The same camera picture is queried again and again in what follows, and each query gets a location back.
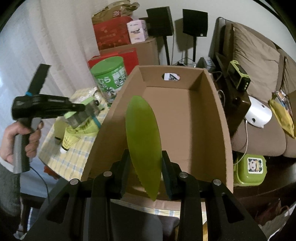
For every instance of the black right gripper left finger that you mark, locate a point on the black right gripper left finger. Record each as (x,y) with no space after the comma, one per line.
(120,175)

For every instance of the red gift box upper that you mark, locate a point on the red gift box upper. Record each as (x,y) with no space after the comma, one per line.
(112,33)

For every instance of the green lunch box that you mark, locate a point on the green lunch box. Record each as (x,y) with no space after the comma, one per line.
(250,170)

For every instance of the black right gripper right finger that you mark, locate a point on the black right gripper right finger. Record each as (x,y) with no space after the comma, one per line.
(183,187)

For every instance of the white pink small box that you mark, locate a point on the white pink small box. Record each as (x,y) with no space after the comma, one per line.
(137,31)

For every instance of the brown sofa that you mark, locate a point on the brown sofa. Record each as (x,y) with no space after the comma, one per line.
(268,67)

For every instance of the green black power bank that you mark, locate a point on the green black power bank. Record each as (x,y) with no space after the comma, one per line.
(238,75)

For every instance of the yellow shuttlecock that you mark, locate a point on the yellow shuttlecock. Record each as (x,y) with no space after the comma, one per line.
(69,139)

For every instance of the person's left hand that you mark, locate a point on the person's left hand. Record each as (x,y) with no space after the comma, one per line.
(17,133)

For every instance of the crumpled brown paper bag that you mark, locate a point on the crumpled brown paper bag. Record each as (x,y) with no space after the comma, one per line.
(115,10)

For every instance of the white round device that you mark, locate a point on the white round device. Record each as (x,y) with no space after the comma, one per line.
(258,114)

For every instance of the white curtain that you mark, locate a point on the white curtain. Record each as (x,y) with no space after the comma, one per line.
(57,33)

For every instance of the green lidded canister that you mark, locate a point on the green lidded canister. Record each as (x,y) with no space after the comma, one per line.
(110,76)

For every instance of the right black speaker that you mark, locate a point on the right black speaker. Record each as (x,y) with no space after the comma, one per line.
(195,24)

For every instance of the large brown cardboard box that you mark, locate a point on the large brown cardboard box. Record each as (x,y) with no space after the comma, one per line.
(147,51)

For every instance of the open cardboard box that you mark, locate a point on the open cardboard box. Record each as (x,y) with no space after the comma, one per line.
(192,127)

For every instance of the left black speaker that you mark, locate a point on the left black speaker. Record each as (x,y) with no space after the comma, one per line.
(161,25)

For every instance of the yellow bag on sofa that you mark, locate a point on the yellow bag on sofa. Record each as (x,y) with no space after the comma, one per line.
(281,108)

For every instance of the green plastic leaf blade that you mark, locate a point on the green plastic leaf blade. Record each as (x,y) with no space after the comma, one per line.
(144,144)

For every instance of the black speaker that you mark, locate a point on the black speaker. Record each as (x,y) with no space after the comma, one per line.
(161,25)
(195,24)

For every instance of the yellow plaid tablecloth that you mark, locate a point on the yellow plaid tablecloth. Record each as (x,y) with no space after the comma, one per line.
(72,164)

